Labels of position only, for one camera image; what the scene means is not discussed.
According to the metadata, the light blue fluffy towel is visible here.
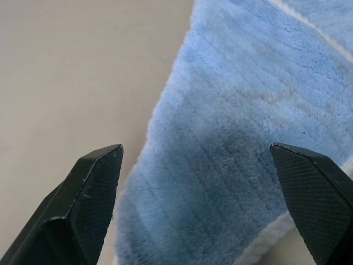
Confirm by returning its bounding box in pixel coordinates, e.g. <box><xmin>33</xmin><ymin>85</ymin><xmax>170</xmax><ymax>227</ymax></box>
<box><xmin>111</xmin><ymin>0</ymin><xmax>353</xmax><ymax>265</ymax></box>

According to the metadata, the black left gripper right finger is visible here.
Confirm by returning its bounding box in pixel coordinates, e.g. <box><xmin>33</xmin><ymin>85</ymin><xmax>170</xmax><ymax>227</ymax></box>
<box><xmin>269</xmin><ymin>142</ymin><xmax>353</xmax><ymax>265</ymax></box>

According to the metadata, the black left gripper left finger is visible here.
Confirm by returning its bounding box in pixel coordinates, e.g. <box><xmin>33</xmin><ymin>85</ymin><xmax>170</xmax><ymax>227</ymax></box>
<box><xmin>0</xmin><ymin>144</ymin><xmax>124</xmax><ymax>265</ymax></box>

